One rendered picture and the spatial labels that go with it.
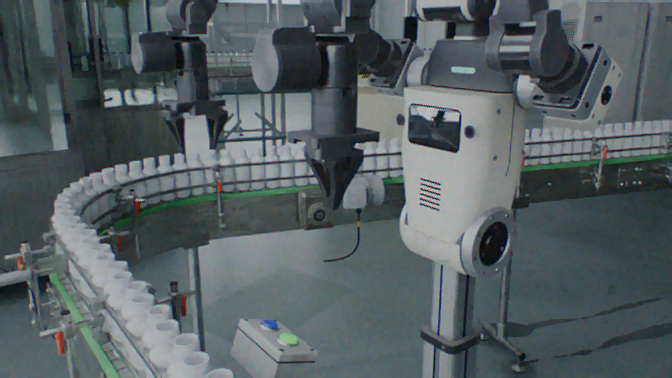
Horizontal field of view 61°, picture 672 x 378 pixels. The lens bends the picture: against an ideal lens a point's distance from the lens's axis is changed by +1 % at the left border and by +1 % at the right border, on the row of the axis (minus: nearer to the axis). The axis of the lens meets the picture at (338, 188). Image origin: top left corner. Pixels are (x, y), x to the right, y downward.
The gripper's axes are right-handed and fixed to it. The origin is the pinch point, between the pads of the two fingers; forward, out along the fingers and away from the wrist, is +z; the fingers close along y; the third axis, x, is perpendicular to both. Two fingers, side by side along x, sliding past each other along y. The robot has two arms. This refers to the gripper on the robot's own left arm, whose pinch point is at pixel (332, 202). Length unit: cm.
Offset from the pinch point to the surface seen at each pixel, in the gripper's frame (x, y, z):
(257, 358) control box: 18.8, -1.3, 31.2
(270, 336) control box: 19.4, 1.5, 28.4
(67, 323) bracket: 50, -24, 32
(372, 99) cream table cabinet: 309, 264, 25
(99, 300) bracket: 50, -18, 29
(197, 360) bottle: 14.6, -13.2, 25.3
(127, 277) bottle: 47, -14, 24
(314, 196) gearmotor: 118, 77, 38
